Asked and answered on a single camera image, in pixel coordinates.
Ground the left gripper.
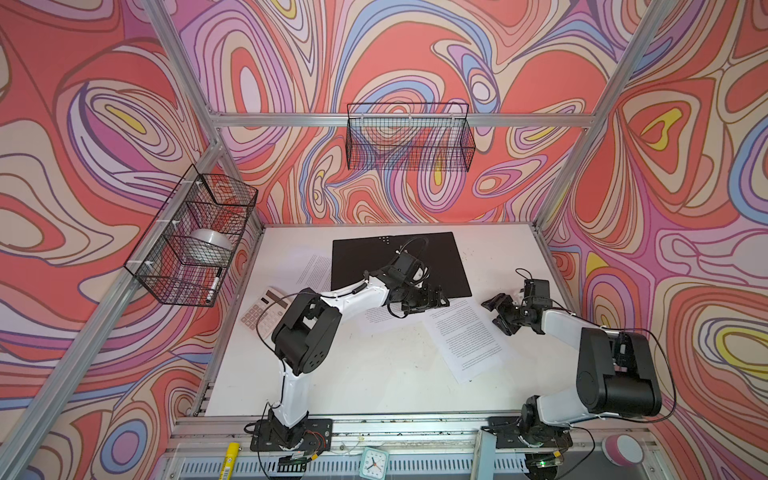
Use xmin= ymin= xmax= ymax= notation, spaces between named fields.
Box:
xmin=398 ymin=283 xmax=451 ymax=316

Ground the printed paper sheet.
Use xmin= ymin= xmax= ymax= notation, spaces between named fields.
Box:
xmin=423 ymin=298 xmax=512 ymax=384
xmin=295 ymin=253 xmax=332 ymax=292
xmin=352 ymin=307 xmax=421 ymax=335

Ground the red folder with black interior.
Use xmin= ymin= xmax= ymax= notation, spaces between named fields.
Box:
xmin=330 ymin=231 xmax=473 ymax=301

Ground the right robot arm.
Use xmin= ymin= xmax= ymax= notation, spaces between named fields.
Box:
xmin=481 ymin=293 xmax=662 ymax=433

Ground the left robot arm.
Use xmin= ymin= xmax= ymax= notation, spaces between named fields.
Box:
xmin=271 ymin=270 xmax=450 ymax=429

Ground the white calculator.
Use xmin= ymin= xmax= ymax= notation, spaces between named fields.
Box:
xmin=239 ymin=287 xmax=292 ymax=337

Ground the small teal clock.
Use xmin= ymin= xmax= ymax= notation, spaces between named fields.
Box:
xmin=358 ymin=447 xmax=389 ymax=480

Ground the black marker pen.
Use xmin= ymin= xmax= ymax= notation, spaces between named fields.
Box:
xmin=205 ymin=267 xmax=223 ymax=304

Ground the silver tape roll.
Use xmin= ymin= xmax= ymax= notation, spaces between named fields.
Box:
xmin=187 ymin=228 xmax=233 ymax=264

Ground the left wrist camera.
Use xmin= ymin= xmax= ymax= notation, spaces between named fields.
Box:
xmin=392 ymin=251 xmax=428 ymax=284

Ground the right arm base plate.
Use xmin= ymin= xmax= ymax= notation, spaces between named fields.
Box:
xmin=484 ymin=416 xmax=573 ymax=450

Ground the black wire basket back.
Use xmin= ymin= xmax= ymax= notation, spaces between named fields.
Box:
xmin=345 ymin=100 xmax=476 ymax=172

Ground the black wire basket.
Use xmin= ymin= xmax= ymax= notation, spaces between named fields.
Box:
xmin=345 ymin=100 xmax=476 ymax=172
xmin=124 ymin=166 xmax=258 ymax=307

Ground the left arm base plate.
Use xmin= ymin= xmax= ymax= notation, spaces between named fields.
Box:
xmin=244 ymin=417 xmax=333 ymax=454

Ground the black wire basket left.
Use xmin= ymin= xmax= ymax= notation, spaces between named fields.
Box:
xmin=124 ymin=166 xmax=258 ymax=307

